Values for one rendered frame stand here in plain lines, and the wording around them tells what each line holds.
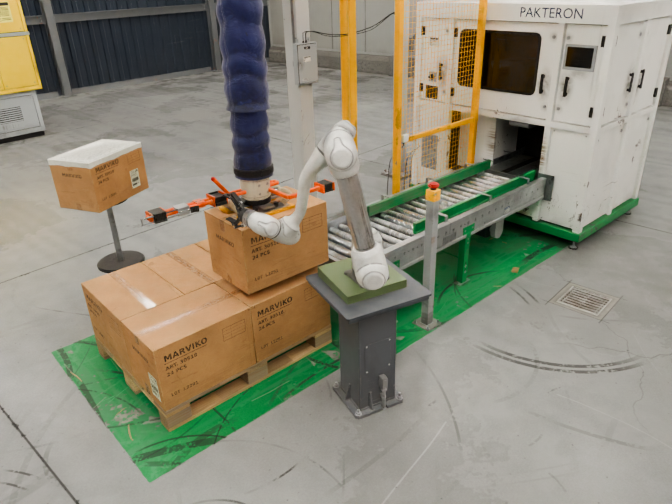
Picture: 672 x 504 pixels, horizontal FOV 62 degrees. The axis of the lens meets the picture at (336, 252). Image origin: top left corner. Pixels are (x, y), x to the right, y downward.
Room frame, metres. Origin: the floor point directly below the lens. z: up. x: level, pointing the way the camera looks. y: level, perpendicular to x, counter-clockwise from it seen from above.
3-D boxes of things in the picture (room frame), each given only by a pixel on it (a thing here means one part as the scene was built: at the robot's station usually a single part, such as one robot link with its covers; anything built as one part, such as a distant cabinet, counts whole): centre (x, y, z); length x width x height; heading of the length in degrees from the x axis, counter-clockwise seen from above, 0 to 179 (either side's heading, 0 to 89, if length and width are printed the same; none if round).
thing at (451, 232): (3.84, -0.96, 0.50); 2.31 x 0.05 x 0.19; 131
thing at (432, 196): (3.31, -0.62, 0.50); 0.07 x 0.07 x 1.00; 41
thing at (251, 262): (3.08, 0.40, 0.82); 0.60 x 0.40 x 0.40; 131
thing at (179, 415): (3.10, 0.83, 0.07); 1.20 x 1.00 x 0.14; 131
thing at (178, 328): (3.10, 0.83, 0.34); 1.20 x 1.00 x 0.40; 131
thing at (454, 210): (4.12, -1.18, 0.60); 1.60 x 0.10 x 0.09; 131
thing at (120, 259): (4.41, 1.89, 0.31); 0.40 x 0.40 x 0.62
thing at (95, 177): (4.41, 1.89, 0.82); 0.60 x 0.40 x 0.40; 158
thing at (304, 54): (4.49, 0.18, 1.62); 0.20 x 0.05 x 0.30; 131
